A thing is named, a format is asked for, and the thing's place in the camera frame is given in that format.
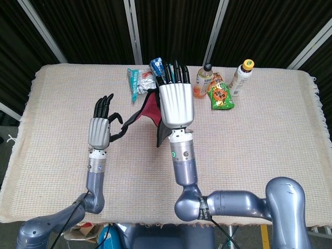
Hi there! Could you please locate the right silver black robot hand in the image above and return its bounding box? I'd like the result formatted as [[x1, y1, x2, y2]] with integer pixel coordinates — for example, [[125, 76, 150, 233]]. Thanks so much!
[[155, 60, 196, 129]]

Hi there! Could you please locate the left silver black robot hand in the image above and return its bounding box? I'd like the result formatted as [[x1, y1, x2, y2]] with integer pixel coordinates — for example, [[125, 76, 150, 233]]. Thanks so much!
[[88, 93, 126, 151]]

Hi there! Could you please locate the grey and pink cloth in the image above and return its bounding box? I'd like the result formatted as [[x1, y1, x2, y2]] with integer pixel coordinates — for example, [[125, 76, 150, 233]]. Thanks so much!
[[121, 88, 172, 148]]

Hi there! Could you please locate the orange drink bottle black cap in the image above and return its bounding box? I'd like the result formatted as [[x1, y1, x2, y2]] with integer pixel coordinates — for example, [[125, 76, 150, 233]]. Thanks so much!
[[192, 63, 214, 99]]

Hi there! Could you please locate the silver teal snack packet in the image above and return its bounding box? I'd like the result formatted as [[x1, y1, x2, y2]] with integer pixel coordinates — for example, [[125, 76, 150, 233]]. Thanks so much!
[[127, 67, 159, 104]]

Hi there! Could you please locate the green orange snack bag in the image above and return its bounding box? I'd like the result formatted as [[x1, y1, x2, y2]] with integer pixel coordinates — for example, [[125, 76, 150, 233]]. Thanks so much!
[[206, 72, 236, 110]]

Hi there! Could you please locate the white bottle yellow cap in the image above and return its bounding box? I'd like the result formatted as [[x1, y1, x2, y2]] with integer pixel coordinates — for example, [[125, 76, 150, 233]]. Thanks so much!
[[227, 59, 255, 96]]

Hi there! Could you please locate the beige woven tablecloth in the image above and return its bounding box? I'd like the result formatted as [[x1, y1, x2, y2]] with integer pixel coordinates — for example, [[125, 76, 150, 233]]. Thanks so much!
[[0, 64, 332, 236]]

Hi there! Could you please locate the brown cardboard box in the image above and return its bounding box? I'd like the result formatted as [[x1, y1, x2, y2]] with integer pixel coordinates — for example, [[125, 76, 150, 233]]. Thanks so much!
[[63, 222, 98, 243]]

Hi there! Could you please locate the dark pleated curtain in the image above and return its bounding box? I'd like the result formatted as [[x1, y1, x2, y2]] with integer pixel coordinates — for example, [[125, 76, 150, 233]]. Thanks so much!
[[0, 0, 332, 117]]

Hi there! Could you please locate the blue-grey robot torso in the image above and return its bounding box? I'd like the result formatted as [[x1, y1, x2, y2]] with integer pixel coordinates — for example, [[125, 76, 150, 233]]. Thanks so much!
[[115, 222, 216, 249]]

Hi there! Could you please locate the metal table leg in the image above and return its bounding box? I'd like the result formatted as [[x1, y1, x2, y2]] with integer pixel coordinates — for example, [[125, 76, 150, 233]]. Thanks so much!
[[227, 225, 238, 249]]

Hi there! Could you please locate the white metal partition post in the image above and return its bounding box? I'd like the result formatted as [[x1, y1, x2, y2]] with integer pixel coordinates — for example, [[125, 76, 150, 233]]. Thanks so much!
[[0, 102, 22, 121], [17, 0, 68, 64], [202, 0, 230, 67], [123, 0, 143, 65], [286, 24, 332, 70]]

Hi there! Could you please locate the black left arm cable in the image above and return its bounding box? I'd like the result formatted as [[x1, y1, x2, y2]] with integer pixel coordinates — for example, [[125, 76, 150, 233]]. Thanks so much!
[[50, 191, 91, 249]]

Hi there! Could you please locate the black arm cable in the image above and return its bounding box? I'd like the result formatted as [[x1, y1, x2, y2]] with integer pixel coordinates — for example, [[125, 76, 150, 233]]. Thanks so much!
[[210, 217, 242, 249], [50, 191, 91, 249]]

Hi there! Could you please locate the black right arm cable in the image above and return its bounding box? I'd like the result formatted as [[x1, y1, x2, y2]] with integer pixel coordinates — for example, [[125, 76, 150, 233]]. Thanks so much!
[[210, 217, 242, 249]]

